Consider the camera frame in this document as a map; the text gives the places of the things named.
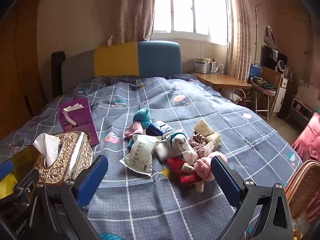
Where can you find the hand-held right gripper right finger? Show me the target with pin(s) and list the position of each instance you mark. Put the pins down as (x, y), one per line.
(225, 180)

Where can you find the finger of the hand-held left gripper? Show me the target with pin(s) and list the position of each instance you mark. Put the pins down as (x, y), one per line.
(6, 167)
(25, 182)

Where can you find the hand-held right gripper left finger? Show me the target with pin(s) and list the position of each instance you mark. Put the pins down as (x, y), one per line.
(92, 180)

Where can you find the gold cardboard box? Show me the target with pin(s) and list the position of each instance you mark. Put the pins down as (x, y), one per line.
(22, 155)

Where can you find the pink fluffy towel roll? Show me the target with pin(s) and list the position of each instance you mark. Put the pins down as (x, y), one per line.
(203, 166)

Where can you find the red sock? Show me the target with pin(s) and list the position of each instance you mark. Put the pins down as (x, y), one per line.
(180, 170)

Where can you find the pink satin scrunchie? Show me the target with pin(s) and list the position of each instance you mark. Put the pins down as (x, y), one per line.
(197, 142)

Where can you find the white wet wipes pack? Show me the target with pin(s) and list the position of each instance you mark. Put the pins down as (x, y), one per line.
(140, 155)

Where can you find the cream woven bandage roll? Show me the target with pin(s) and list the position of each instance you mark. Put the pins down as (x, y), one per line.
(203, 127)

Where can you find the white sock with teal band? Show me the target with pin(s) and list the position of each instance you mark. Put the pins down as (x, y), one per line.
(178, 142)

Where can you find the white soft packet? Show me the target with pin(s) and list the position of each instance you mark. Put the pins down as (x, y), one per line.
(163, 151)

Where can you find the gold embossed tissue box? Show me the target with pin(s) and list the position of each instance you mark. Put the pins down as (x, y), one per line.
(72, 155)

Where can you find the white tissue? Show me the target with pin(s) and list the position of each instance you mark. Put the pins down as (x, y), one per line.
(47, 147)

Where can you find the light pink sock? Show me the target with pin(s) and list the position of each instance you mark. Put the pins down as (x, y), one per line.
(135, 130)

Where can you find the woven rattan chair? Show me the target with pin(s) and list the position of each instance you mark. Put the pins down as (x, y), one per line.
(302, 187)

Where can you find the dark blue packet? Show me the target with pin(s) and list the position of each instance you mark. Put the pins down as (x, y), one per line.
(156, 127)

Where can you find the grey checked blanket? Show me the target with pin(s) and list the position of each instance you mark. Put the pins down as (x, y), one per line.
(200, 100)

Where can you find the white handbag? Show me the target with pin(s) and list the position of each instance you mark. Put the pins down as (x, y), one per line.
(236, 95)

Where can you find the pink ruffled cloth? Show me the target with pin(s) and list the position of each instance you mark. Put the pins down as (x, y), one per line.
(310, 140)

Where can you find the wooden table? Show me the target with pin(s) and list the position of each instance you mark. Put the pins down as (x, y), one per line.
(220, 80)

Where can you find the low shelf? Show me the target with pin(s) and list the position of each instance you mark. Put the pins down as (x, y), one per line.
(300, 107)

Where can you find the white cabinet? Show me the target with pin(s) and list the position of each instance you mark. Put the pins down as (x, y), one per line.
(283, 92)

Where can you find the blue folding chair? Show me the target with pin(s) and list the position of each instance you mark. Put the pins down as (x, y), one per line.
(255, 68)

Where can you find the white fan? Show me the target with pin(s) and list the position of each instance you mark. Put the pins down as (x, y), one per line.
(281, 66)

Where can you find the black monitor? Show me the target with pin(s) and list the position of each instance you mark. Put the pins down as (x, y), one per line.
(270, 57)

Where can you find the grey yellow blue headboard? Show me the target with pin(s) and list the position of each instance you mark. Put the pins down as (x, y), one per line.
(160, 60)

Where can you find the pink curtain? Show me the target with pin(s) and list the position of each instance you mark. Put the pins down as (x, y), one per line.
(240, 30)
(135, 10)

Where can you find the window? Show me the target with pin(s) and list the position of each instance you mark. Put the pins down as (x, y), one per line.
(182, 10)

